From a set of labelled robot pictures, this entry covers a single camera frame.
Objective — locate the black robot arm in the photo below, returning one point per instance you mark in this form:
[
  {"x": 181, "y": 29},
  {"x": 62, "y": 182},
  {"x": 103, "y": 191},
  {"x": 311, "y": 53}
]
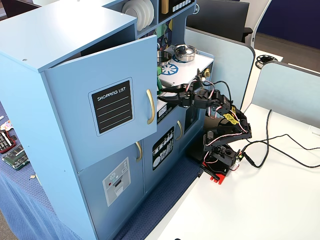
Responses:
[{"x": 232, "y": 135}]

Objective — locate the colourful sticker sheet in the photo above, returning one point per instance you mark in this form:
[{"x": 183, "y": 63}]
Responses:
[{"x": 6, "y": 125}]

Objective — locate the green circuit board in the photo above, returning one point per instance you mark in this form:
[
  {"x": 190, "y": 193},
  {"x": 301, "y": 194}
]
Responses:
[{"x": 15, "y": 158}]

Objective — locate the light blue toy kitchen cabinet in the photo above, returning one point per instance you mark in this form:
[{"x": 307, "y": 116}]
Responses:
[{"x": 62, "y": 37}]

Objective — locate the yellow tag on arm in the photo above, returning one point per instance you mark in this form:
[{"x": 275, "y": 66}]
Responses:
[{"x": 230, "y": 118}]

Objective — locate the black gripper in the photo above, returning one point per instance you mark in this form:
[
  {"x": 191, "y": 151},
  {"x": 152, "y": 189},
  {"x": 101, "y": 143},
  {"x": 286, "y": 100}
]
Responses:
[{"x": 184, "y": 96}]

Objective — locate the blue shopping list cabinet door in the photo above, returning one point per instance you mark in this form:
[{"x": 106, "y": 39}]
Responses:
[{"x": 112, "y": 75}]

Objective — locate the green plastic toy piece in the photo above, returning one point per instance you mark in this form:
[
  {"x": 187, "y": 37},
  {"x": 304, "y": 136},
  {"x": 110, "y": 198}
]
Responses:
[{"x": 159, "y": 80}]

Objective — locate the small steel pot with lid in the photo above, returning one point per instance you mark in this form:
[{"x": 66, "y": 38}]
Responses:
[{"x": 185, "y": 52}]

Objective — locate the red screwdriver bit box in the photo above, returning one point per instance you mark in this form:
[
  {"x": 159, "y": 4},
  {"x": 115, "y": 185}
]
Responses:
[{"x": 6, "y": 141}]

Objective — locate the gold stove knob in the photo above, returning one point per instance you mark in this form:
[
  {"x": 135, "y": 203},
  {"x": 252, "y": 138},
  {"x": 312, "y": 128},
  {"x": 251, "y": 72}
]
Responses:
[{"x": 207, "y": 73}]

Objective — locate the black dishwasher rack sticker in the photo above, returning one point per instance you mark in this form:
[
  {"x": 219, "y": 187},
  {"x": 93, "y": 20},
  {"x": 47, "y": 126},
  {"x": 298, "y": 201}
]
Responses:
[{"x": 162, "y": 150}]

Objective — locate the blue woven cloth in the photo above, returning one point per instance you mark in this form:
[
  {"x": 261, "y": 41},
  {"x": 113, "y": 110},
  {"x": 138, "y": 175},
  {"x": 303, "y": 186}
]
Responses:
[{"x": 30, "y": 212}]

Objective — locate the small tan scrap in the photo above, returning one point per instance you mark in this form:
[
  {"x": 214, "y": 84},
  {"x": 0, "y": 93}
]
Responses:
[{"x": 33, "y": 176}]

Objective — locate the grey ice dispenser sticker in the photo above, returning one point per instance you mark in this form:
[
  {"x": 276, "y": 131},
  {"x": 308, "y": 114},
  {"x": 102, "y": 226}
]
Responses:
[{"x": 116, "y": 181}]

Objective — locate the blue dishwasher cabinet door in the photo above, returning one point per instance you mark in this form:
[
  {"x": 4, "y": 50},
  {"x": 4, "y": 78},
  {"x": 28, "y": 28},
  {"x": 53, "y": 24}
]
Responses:
[{"x": 150, "y": 180}]

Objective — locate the red robot base clamp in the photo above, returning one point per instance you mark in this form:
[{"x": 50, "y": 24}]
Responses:
[{"x": 217, "y": 177}]

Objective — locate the light blue desk divider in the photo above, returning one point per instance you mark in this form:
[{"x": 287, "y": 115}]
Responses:
[
  {"x": 225, "y": 60},
  {"x": 285, "y": 87}
]

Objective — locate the black filament spool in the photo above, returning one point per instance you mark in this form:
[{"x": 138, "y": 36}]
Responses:
[{"x": 265, "y": 61}]

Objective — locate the stack of white plates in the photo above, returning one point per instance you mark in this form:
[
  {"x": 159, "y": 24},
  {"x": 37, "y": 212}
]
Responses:
[{"x": 140, "y": 12}]

